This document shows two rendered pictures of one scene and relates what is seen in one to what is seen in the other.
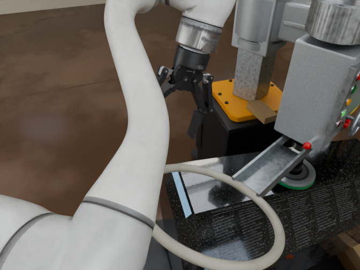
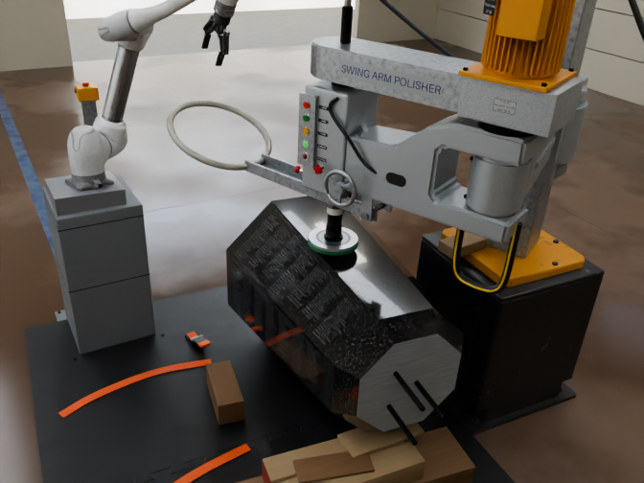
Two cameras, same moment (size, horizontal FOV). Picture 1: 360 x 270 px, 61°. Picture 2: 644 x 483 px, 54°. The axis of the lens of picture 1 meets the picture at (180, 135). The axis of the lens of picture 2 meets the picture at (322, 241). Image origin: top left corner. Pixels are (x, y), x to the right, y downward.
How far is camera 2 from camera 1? 2.97 m
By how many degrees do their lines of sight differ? 65
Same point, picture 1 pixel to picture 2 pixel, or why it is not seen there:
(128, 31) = not seen: outside the picture
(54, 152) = (425, 222)
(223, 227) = (267, 224)
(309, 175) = (326, 244)
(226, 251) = (252, 240)
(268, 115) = (447, 241)
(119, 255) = (117, 16)
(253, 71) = not seen: hidden behind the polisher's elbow
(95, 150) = not seen: hidden behind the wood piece
